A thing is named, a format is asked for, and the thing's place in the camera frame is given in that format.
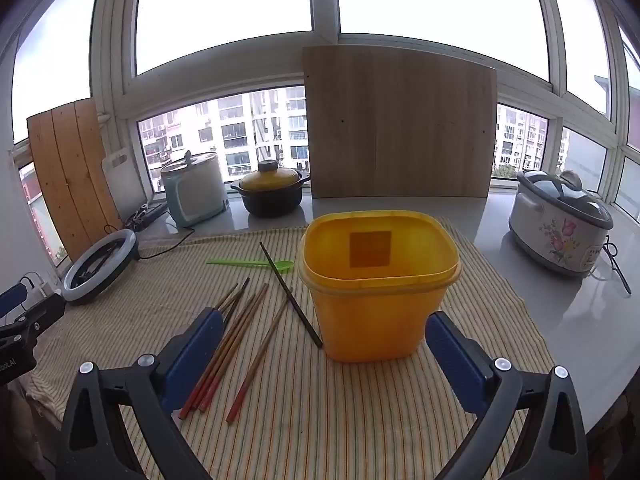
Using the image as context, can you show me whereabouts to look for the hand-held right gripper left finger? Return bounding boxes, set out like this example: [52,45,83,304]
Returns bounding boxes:
[55,306,226,480]

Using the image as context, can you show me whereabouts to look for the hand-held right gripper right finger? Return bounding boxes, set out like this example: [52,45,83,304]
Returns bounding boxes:
[425,311,591,480]

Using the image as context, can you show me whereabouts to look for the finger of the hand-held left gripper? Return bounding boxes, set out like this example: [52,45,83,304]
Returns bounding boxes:
[0,293,66,356]
[0,282,29,317]

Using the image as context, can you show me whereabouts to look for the thin brown wooden chopstick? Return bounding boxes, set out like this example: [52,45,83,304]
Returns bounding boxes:
[214,283,240,311]

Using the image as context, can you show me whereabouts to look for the dark brown chopstick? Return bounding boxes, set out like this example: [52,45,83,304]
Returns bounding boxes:
[220,277,251,325]

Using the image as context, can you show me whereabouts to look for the yellow plastic container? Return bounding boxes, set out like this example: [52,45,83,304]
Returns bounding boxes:
[298,212,462,363]

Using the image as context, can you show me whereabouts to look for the green plastic spoon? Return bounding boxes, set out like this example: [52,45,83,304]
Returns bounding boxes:
[206,258,296,273]

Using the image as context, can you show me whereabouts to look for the long black chopstick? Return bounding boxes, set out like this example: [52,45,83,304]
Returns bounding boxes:
[259,241,324,349]

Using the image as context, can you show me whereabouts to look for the white power adapter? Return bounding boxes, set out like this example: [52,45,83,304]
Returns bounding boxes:
[20,271,56,301]

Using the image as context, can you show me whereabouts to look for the striped beige cloth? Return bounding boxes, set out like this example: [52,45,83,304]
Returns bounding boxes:
[22,217,556,480]

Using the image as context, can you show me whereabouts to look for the orange pine wooden board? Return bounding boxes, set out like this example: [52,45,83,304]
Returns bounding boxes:
[26,97,123,263]

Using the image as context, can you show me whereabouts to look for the kitchen scissors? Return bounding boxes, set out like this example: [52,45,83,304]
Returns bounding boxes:
[124,201,168,232]

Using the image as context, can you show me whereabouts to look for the white plastic cutting board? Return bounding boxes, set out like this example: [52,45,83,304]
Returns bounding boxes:
[101,149,151,223]

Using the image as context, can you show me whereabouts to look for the white floral rice cooker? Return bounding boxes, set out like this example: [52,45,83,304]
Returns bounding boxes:
[508,169,615,277]

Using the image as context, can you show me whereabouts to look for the black casserole with yellow lid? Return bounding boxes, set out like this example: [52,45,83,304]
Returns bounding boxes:
[230,160,312,218]

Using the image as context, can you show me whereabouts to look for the apartment buildings outside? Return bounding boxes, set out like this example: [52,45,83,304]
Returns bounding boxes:
[137,85,571,193]

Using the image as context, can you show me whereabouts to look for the light wooden board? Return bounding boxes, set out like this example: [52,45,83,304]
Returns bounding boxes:
[302,45,499,200]

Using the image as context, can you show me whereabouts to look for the ring light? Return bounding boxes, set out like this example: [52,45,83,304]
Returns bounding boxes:
[61,229,140,307]

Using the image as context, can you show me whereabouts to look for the black power cable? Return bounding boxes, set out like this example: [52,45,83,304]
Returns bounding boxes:
[137,219,197,261]

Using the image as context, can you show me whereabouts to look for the black cooker cord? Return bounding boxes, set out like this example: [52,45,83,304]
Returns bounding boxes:
[602,242,632,295]

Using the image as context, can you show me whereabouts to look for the white window frame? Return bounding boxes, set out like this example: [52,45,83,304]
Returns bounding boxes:
[0,0,640,241]

